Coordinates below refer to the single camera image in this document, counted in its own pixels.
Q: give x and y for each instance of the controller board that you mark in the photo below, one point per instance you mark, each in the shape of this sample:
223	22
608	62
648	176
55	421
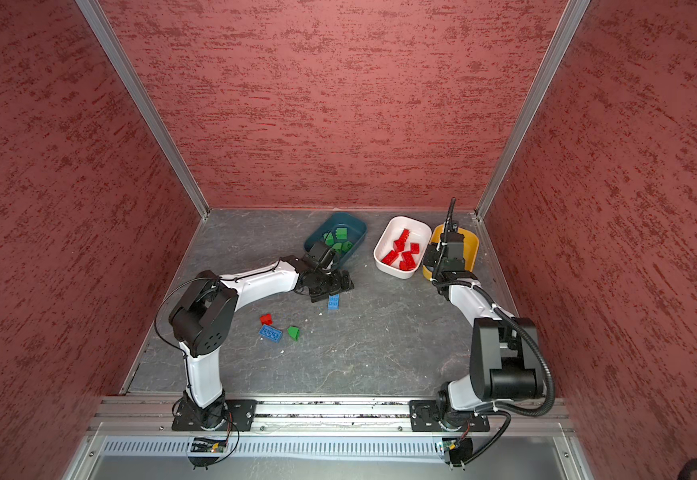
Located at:
456	452
205	452

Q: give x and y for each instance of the right controller board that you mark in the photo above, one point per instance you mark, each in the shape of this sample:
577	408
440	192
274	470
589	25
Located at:
456	452

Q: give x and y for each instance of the red long lego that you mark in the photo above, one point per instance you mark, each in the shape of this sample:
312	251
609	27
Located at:
390	258
403	236

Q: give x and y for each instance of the white plastic bin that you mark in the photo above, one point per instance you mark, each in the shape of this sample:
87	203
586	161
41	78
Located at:
419	233

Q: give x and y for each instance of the aluminium corner post left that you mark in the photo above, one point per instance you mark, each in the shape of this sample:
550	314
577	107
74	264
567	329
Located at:
102	29

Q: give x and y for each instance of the small red lego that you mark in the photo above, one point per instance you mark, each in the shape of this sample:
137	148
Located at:
266	319

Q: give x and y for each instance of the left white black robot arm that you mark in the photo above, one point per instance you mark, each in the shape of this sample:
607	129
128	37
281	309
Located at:
202	318

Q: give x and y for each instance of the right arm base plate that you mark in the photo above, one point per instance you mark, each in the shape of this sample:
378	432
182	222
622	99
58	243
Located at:
432	416

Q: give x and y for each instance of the teal plastic bin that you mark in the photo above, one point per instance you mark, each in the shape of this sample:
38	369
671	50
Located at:
357	230

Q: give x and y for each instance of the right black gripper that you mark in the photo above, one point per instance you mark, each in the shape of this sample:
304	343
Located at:
430	249

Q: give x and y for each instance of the green lego slope front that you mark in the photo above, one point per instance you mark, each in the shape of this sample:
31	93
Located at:
294	333

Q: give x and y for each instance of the aluminium corner post right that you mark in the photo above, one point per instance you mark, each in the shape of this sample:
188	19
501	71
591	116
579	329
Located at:
565	30

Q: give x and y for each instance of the aluminium corner post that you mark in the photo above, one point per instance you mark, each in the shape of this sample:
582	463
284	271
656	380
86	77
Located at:
565	30
102	29

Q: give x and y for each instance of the left controller board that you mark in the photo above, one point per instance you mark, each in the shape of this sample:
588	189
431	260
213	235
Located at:
205	452

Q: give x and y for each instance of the yellow plastic bin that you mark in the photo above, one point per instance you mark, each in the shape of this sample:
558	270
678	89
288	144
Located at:
471	246

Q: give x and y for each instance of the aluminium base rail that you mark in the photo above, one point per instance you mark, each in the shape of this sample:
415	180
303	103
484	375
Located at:
303	427

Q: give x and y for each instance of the blue long lego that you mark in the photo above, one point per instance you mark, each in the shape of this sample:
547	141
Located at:
334	302
270	333

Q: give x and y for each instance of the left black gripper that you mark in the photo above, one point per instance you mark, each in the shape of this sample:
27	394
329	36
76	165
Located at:
336	285

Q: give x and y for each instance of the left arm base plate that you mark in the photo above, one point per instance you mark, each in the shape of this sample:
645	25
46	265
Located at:
221	415

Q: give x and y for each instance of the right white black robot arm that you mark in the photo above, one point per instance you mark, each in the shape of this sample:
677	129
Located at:
506	370

